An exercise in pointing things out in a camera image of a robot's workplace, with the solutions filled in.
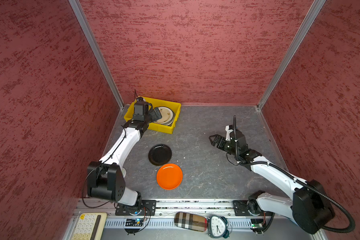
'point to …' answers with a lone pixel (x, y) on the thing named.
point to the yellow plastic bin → (156, 103)
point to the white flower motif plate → (169, 124)
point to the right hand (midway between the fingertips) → (212, 142)
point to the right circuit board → (257, 223)
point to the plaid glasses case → (192, 221)
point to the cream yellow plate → (166, 114)
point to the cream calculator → (90, 226)
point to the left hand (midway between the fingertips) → (152, 115)
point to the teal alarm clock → (217, 226)
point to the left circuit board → (137, 222)
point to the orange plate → (169, 176)
